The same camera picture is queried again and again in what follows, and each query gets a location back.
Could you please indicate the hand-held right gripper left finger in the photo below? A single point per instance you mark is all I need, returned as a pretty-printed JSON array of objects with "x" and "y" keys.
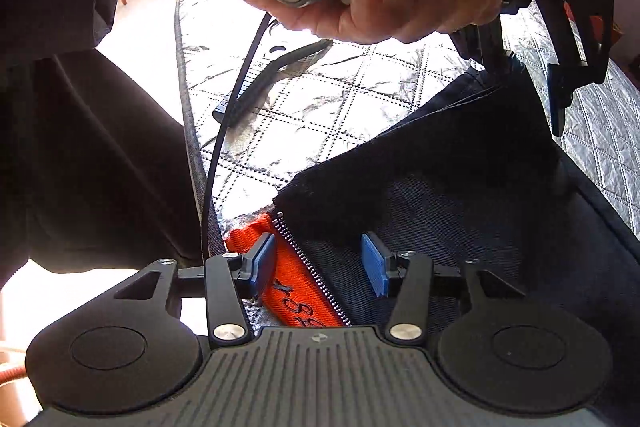
[{"x": 264, "y": 262}]

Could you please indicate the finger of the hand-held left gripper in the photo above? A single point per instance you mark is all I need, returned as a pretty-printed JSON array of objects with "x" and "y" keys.
[
  {"x": 556, "y": 102},
  {"x": 482, "y": 42}
]

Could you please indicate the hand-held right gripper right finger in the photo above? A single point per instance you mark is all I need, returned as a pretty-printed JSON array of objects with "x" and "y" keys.
[{"x": 375, "y": 262}]

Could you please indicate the navy jacket orange lining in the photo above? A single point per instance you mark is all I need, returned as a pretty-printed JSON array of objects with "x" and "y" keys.
[{"x": 450, "y": 187}]

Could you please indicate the black flat bar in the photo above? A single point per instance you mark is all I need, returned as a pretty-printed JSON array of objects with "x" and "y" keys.
[{"x": 260, "y": 79}]

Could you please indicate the silver quilted bed cover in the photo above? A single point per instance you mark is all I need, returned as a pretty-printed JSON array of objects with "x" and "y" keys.
[{"x": 350, "y": 107}]

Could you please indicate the person's black pants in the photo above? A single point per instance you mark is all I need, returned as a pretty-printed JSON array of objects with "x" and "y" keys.
[{"x": 90, "y": 157}]

